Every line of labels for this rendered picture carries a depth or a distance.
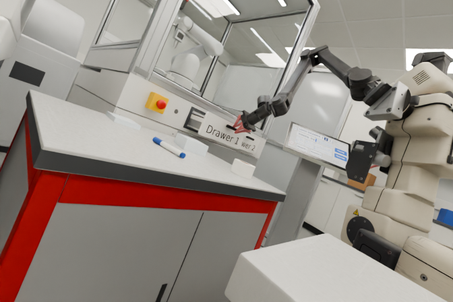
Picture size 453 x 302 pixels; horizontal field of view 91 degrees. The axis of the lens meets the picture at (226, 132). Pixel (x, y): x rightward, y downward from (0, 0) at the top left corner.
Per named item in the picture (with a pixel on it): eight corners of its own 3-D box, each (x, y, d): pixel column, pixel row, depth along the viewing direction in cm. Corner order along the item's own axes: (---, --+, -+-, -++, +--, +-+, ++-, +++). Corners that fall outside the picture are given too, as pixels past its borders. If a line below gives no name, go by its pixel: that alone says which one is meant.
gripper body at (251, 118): (248, 116, 111) (260, 108, 108) (253, 133, 106) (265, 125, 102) (240, 111, 107) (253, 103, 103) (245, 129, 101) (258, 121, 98)
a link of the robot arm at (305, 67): (313, 47, 113) (317, 65, 120) (302, 48, 117) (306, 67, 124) (279, 100, 93) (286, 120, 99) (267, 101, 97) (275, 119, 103)
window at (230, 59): (261, 130, 154) (311, 5, 156) (151, 71, 93) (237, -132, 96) (260, 129, 154) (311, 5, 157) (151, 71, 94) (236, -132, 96)
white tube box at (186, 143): (204, 156, 77) (209, 146, 77) (183, 149, 73) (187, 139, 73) (193, 148, 88) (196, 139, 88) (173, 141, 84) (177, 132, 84)
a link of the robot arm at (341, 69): (324, 39, 115) (327, 56, 120) (298, 51, 117) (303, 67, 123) (377, 73, 79) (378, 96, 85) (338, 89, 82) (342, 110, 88)
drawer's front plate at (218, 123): (238, 149, 119) (246, 130, 120) (199, 134, 99) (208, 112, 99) (236, 148, 121) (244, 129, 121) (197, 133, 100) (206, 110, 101)
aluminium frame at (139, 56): (266, 140, 158) (321, 7, 161) (130, 71, 86) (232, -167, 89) (193, 114, 226) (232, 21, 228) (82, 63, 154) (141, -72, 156)
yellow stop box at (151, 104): (164, 114, 95) (170, 99, 95) (148, 108, 90) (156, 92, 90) (158, 112, 99) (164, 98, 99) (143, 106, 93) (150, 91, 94)
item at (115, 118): (139, 130, 76) (141, 125, 76) (113, 121, 70) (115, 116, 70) (129, 123, 86) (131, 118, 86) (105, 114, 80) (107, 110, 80)
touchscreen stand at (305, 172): (302, 305, 149) (357, 165, 152) (240, 275, 155) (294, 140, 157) (289, 266, 199) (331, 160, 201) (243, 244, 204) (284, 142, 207)
